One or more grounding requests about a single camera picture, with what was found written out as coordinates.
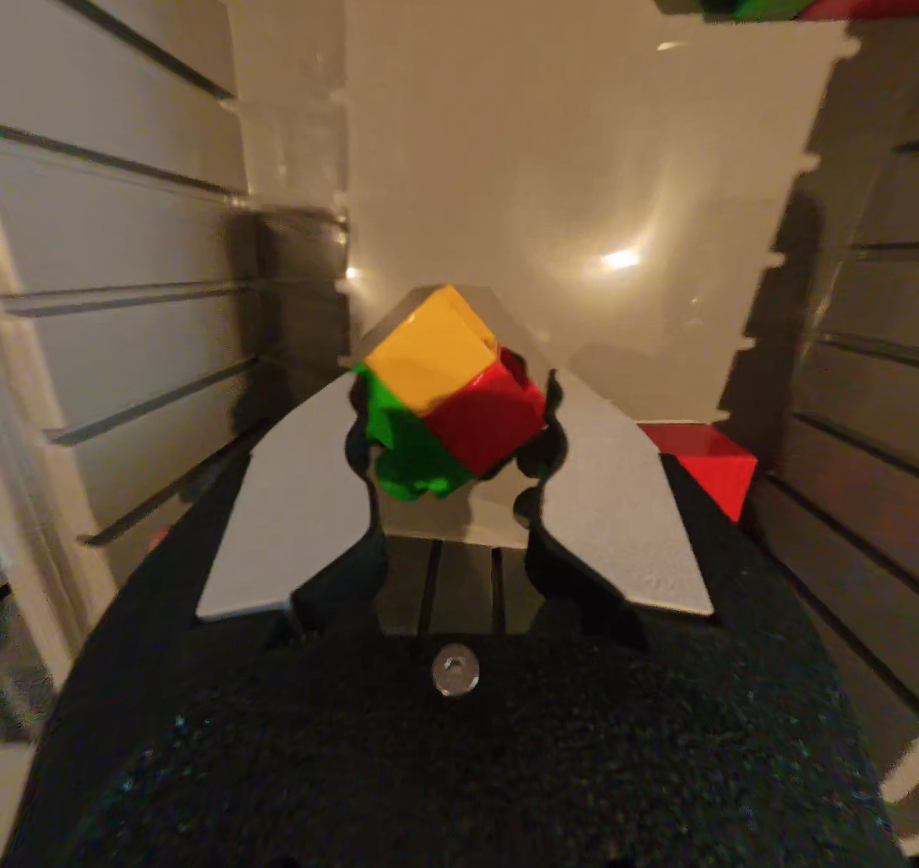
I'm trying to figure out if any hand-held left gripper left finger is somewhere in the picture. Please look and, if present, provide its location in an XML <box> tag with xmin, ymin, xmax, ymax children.
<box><xmin>195</xmin><ymin>373</ymin><xmax>392</xmax><ymax>621</ymax></box>

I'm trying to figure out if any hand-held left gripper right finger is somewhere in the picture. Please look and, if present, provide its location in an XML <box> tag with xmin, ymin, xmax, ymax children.
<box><xmin>512</xmin><ymin>369</ymin><xmax>715</xmax><ymax>619</ymax></box>

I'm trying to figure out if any red one-stud block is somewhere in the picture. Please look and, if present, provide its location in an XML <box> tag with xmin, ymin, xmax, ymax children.
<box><xmin>424</xmin><ymin>347</ymin><xmax>547</xmax><ymax>479</ymax></box>
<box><xmin>638</xmin><ymin>422</ymin><xmax>758</xmax><ymax>523</ymax></box>

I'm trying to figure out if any yellow one-stud block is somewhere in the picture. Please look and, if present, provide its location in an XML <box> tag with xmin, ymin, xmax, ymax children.
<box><xmin>365</xmin><ymin>284</ymin><xmax>500</xmax><ymax>417</ymax></box>

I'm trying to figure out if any blue plastic bin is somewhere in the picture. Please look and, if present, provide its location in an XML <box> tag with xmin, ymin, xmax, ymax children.
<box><xmin>0</xmin><ymin>0</ymin><xmax>919</xmax><ymax>740</ymax></box>

